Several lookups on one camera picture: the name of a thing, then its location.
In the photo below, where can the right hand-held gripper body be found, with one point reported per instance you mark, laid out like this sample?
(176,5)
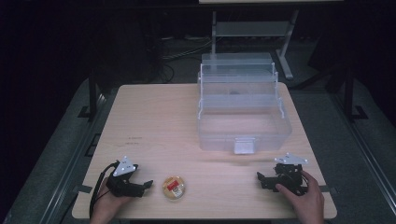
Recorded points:
(289,175)

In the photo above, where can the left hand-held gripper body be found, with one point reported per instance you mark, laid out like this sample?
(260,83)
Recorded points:
(124,179)

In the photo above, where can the round yellow container red label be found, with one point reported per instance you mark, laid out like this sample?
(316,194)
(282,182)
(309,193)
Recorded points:
(173,188)

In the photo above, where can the clear plastic tiered storage box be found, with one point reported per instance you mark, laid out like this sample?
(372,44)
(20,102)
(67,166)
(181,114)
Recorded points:
(241,105)

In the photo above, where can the person's right hand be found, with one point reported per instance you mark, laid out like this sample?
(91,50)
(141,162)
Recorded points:
(303,202)

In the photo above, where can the white metal stand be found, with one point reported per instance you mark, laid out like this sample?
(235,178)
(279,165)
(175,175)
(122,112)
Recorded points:
(253,37)

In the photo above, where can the black metal post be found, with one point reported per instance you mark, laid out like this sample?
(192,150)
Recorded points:
(92,93)
(350,95)

